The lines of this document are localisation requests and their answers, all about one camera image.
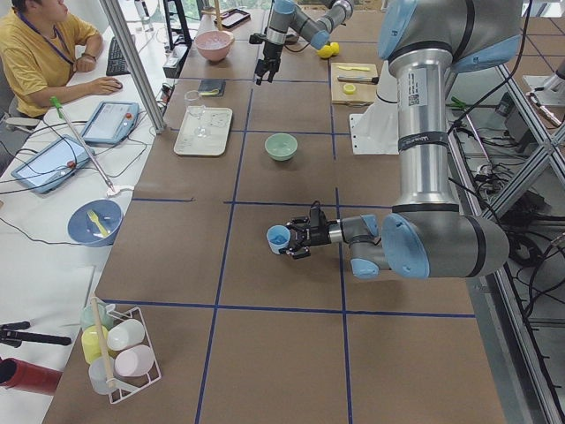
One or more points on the clear wine glass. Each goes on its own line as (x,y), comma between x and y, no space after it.
(196,118)

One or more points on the pink cup in rack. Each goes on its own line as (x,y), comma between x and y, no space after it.
(134,361)

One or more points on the blue teach pendant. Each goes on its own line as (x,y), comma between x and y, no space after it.
(50,167)
(110,123)

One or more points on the grey yellow cloth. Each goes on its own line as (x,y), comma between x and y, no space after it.
(212,87)

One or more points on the yellow lemon back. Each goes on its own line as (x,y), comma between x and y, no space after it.
(335,48)

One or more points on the aluminium frame post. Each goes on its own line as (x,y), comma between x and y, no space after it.
(120,29)

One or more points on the clear cup in rack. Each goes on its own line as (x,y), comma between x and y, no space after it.
(98,377)

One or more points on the pink bowl with ice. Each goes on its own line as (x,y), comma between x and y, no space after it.
(214,45)

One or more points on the yellow cup in rack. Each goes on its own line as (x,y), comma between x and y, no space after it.
(90,344)

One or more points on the yellow lemon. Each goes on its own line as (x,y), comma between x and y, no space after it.
(335,48)
(325,52)

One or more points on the grabber stick green handle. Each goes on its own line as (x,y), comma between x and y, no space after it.
(113,190)

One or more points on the yellow plastic knife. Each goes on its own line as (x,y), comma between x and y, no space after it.
(354,68)

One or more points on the black tripod handle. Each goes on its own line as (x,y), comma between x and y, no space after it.
(14,334)

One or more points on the yellow-green plastic fork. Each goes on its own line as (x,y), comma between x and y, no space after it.
(95,219)

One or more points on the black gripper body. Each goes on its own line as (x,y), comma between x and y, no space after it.
(270,51)
(319,236)

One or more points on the far blue teach pendant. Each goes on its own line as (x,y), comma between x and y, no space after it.
(110,123)

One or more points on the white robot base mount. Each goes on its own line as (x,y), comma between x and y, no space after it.
(375,132)

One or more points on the person in yellow shirt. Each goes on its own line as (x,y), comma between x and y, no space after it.
(42,46)

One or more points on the light blue plastic cup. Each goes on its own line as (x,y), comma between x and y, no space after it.
(272,231)

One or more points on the yellow lemon front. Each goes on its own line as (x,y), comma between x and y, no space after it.
(325,52)

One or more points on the glass beaker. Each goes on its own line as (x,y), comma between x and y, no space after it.
(192,98)

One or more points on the wooden cutting board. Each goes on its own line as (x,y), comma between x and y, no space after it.
(365,92)

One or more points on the white wire cup rack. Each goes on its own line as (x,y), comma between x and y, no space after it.
(126,387)

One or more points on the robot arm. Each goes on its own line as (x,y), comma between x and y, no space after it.
(425,235)
(285,15)

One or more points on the cream bear tray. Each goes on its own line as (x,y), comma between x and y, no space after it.
(217,121)

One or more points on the white cup in rack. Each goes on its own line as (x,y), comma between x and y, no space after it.
(126,334)

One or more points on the green bowl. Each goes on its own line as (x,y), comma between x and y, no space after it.
(281,146)

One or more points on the clear ice cubes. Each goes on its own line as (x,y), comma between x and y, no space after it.
(279,239)

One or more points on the black keyboard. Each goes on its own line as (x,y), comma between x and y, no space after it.
(117,64)

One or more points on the steel muddler black tip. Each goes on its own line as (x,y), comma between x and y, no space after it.
(358,79)

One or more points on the half lemon slice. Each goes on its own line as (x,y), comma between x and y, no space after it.
(349,89)

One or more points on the near blue teach pendant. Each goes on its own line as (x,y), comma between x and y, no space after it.
(50,167)

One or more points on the green cup in rack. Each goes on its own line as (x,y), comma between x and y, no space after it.
(104,309)

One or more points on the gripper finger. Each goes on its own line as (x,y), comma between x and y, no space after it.
(271,74)
(259,75)
(296,253)
(299,222)

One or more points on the red cylinder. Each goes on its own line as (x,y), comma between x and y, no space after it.
(25,376)

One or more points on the blue bowl with fork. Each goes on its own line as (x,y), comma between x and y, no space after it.
(84,232)

